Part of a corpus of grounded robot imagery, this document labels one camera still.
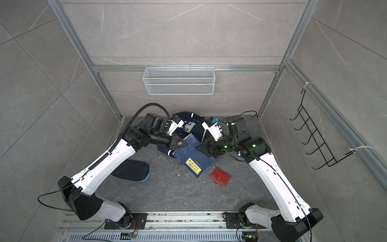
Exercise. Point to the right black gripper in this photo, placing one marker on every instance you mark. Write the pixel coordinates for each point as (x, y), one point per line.
(209, 146)

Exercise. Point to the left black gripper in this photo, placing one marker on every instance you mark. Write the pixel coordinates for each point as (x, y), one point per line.
(174, 142)

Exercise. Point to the dark blue yellow-label book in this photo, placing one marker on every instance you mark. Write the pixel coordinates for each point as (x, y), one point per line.
(195, 161)

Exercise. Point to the navy blue backpack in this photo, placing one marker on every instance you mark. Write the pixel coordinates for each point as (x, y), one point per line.
(192, 125)

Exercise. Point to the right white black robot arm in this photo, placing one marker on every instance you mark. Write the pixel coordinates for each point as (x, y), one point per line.
(294, 217)

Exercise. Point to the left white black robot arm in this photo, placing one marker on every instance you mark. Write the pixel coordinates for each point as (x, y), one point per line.
(79, 191)

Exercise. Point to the navy blue pencil case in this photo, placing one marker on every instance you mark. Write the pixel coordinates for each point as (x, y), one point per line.
(132, 170)

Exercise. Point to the red leather wallet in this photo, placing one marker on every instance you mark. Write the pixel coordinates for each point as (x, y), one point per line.
(219, 176)

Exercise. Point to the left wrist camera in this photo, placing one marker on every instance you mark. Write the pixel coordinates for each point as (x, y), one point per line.
(173, 124)

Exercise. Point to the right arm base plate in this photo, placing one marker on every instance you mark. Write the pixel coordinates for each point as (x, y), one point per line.
(233, 221)

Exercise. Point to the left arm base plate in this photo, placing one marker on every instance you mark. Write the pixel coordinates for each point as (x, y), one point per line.
(137, 220)

